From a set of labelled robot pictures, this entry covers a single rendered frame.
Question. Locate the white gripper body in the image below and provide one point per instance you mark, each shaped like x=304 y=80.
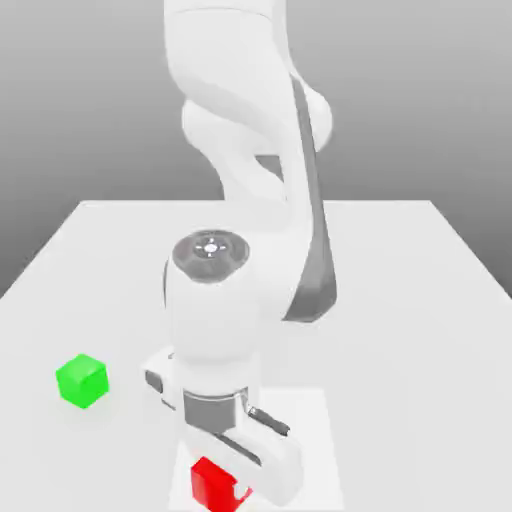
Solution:
x=276 y=464

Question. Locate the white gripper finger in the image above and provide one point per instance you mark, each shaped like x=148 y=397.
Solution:
x=239 y=490

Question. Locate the small green cube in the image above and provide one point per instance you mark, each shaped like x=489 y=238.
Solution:
x=82 y=382

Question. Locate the small red cube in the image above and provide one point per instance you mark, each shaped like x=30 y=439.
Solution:
x=210 y=486

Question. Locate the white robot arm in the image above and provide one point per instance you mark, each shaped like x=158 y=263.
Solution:
x=224 y=320

